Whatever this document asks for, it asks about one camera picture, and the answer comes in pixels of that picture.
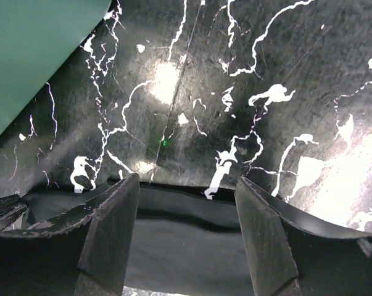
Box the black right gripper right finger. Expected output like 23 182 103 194
235 177 372 295

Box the green divided organizer tray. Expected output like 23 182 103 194
0 0 111 135

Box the black underwear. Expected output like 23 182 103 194
15 184 253 295

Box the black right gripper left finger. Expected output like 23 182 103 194
0 174 139 295

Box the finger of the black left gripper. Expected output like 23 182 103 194
0 194 28 232

